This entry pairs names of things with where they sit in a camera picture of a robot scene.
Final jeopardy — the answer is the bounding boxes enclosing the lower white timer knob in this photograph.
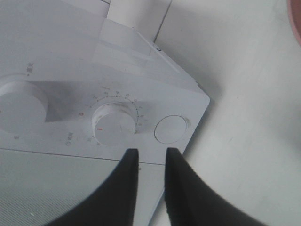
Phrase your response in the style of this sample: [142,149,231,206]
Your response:
[91,102,136,145]

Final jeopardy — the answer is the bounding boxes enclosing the upper white power knob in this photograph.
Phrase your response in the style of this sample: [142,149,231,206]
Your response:
[0,81,48,134]

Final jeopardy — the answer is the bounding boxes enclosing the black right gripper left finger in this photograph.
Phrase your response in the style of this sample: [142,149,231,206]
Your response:
[54,149,139,226]

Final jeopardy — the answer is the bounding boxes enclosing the white microwave oven body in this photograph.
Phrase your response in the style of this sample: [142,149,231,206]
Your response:
[0,0,210,166]

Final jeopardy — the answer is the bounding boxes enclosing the white microwave door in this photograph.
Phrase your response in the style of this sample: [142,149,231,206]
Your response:
[0,149,165,226]

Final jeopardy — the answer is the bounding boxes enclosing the pink round plate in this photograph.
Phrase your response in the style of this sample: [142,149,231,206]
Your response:
[286,0,301,45]

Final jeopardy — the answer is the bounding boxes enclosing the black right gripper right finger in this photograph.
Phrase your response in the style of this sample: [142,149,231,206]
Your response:
[165,148,261,226]

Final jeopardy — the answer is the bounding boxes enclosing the round white door button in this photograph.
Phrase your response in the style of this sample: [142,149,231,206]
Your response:
[154,115,187,144]

